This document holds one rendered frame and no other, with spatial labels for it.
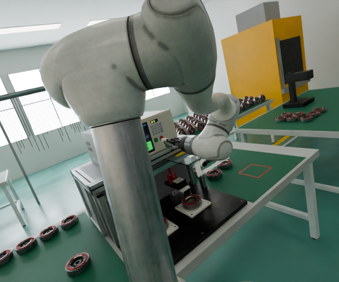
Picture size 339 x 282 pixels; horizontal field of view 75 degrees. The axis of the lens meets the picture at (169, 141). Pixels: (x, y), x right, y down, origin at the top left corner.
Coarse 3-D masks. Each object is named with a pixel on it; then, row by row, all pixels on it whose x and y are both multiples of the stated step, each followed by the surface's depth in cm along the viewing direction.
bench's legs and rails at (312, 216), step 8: (312, 168) 160; (304, 176) 162; (312, 176) 160; (304, 184) 165; (312, 184) 161; (312, 192) 162; (312, 200) 164; (272, 208) 198; (280, 208) 191; (288, 208) 187; (312, 208) 167; (296, 216) 181; (304, 216) 175; (312, 216) 169; (312, 224) 172; (312, 232) 174
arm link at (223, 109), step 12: (192, 96) 47; (204, 96) 49; (216, 96) 66; (228, 96) 90; (192, 108) 55; (204, 108) 55; (216, 108) 65; (228, 108) 82; (216, 120) 87; (228, 120) 86; (228, 132) 89
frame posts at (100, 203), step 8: (192, 176) 149; (200, 176) 140; (192, 184) 151; (200, 184) 144; (96, 200) 113; (104, 200) 105; (104, 208) 106; (104, 216) 108; (104, 224) 117; (112, 224) 108; (112, 232) 109
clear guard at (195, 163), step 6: (174, 156) 126; (180, 156) 123; (186, 156) 121; (192, 156) 118; (180, 162) 115; (186, 162) 112; (192, 162) 110; (198, 162) 111; (210, 162) 113; (216, 162) 114; (222, 162) 115; (192, 168) 108; (198, 168) 109; (204, 168) 110; (210, 168) 110; (198, 174) 107
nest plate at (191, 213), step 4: (204, 200) 127; (180, 204) 130; (204, 204) 123; (208, 204) 123; (176, 208) 127; (180, 208) 126; (200, 208) 121; (204, 208) 121; (184, 212) 121; (188, 212) 120; (192, 212) 119; (196, 212) 118; (192, 216) 116
